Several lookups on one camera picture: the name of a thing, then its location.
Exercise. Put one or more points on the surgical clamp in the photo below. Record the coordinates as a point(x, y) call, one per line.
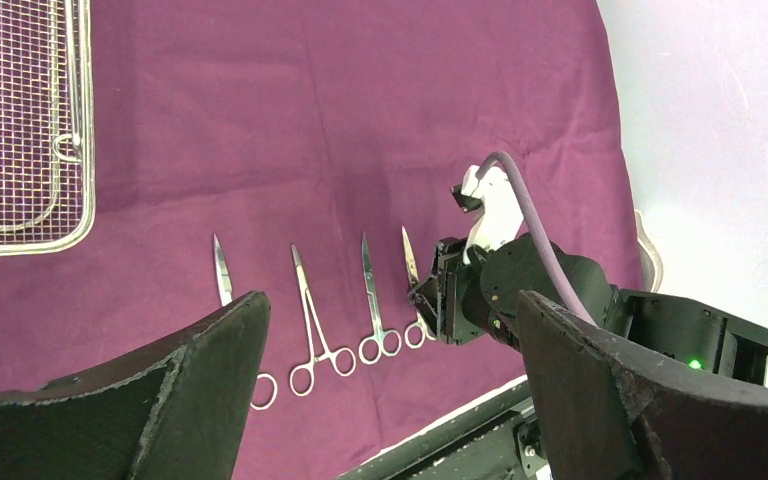
point(343, 360)

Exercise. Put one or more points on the small metal scissors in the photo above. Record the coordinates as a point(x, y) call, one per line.
point(381, 342)

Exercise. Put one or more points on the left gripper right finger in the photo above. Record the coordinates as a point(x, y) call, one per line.
point(611, 409)

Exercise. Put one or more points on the white crumpled cloth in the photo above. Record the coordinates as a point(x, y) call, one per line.
point(651, 261)

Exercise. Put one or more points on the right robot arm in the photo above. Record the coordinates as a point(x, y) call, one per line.
point(686, 330)

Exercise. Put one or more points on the surgical forceps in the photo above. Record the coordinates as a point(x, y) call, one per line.
point(225, 295)

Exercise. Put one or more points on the maroon wrap cloth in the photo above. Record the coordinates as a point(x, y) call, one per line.
point(316, 127)

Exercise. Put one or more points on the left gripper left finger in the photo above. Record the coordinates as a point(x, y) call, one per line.
point(175, 408)

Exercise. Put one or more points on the metal mesh instrument tray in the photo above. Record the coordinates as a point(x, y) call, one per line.
point(47, 134)

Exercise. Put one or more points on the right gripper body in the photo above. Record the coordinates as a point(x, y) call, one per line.
point(470, 291)

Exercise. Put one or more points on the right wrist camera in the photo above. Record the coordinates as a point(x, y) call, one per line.
point(499, 217)

